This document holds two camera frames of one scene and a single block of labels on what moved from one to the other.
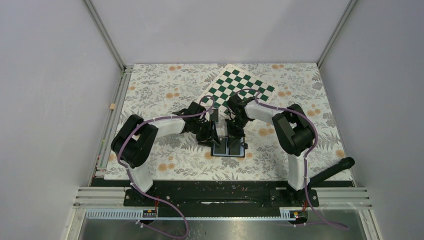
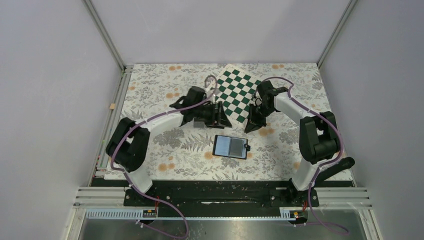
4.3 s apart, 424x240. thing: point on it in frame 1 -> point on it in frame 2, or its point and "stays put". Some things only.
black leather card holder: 229,147 stays put
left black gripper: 210,134 -> 220,117
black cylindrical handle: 344,164 stays put
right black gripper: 232,133 -> 252,124
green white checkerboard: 232,80 stays put
